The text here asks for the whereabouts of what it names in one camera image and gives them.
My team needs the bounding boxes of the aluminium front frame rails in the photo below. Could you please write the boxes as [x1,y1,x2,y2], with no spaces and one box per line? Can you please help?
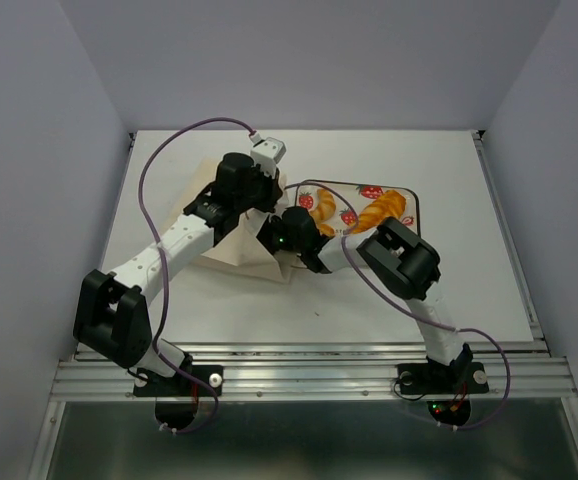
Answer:
[50,340,578,402]

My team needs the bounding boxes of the strawberry print tray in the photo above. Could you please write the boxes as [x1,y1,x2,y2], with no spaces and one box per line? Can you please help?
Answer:
[290,180,420,236]

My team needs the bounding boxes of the fake croissant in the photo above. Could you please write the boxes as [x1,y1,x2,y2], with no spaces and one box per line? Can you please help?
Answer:
[310,188,337,224]

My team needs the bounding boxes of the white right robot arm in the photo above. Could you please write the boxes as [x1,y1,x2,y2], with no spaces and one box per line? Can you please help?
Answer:
[257,207,472,390]

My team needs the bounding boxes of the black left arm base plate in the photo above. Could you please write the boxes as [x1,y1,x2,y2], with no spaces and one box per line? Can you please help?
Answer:
[128,364,224,398]

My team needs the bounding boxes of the beige paper bag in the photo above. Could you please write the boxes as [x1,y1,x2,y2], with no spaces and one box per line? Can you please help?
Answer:
[160,157,295,284]

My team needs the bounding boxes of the fake round bread roll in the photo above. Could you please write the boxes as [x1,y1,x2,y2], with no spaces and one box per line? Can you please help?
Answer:
[317,223,336,237]

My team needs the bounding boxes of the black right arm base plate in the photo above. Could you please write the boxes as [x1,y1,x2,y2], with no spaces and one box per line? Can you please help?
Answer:
[396,362,489,396]

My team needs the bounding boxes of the aluminium table edge rail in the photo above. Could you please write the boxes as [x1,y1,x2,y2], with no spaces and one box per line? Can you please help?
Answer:
[470,130,550,353]

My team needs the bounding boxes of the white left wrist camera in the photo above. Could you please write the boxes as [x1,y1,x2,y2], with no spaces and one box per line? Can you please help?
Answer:
[250,132,286,177]

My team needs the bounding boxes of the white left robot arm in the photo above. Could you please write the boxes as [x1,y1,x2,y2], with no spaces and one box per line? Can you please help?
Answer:
[73,151,282,394]

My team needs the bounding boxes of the purple cable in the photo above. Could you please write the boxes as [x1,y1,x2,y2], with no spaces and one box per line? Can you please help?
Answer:
[138,117,263,435]
[281,180,510,432]

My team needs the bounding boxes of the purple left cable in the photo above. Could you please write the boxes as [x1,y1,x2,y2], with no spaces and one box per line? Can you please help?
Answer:
[138,117,263,435]

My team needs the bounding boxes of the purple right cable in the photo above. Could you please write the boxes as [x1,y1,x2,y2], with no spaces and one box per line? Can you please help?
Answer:
[281,180,510,432]

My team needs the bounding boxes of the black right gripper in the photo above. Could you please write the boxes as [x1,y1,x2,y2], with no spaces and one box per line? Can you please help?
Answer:
[233,215,304,258]

